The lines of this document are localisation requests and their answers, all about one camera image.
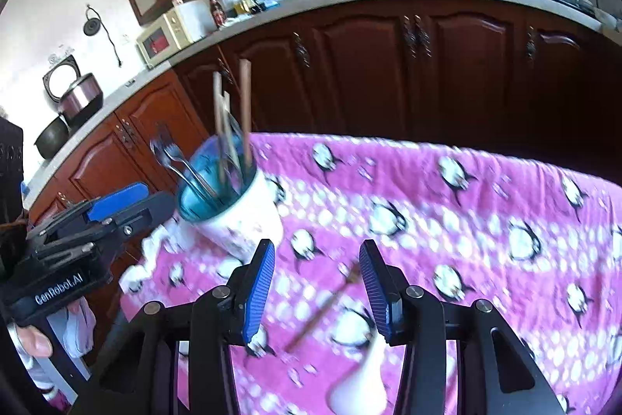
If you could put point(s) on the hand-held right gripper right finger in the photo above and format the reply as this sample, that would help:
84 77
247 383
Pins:
376 293

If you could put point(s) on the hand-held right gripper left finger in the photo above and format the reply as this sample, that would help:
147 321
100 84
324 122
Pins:
256 293

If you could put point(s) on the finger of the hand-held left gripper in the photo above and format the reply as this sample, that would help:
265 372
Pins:
119 201
146 213

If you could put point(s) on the metal spoon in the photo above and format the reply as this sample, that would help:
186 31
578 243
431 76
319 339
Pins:
179 160

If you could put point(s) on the metal fork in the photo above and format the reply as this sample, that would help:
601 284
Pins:
163 152

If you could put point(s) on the white floral utensil holder cup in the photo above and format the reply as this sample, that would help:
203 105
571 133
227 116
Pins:
243 223

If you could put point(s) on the white ceramic soup spoon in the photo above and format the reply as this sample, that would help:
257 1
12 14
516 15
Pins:
359 381

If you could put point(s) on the person's left hand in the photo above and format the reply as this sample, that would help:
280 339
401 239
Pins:
35 342

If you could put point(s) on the black inner pot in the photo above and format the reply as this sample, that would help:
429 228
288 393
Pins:
51 138

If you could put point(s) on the pink penguin printed cloth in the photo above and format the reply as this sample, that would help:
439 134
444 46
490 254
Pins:
486 288

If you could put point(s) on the rice cooker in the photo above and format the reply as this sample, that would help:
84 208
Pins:
80 96

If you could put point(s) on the cream microwave oven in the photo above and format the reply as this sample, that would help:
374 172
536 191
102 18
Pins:
167 38

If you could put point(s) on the dark sauce bottle red label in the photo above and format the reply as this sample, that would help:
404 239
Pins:
215 11

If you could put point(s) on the wooden base cabinets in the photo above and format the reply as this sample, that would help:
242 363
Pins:
364 70

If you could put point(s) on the white bowl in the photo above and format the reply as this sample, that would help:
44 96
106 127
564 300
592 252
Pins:
608 21

